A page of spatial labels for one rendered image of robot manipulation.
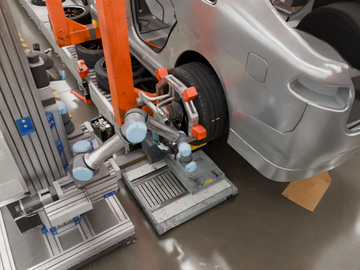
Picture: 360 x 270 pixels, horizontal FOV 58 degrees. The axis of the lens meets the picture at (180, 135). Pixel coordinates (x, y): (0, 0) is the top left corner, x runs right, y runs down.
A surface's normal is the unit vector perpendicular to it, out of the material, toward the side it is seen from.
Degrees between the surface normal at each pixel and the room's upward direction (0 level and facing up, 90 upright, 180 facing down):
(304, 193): 2
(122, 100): 90
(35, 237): 0
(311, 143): 91
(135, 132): 86
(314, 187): 2
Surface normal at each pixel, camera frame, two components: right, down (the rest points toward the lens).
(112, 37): 0.53, 0.55
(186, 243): 0.00, -0.76
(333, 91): -0.11, 0.55
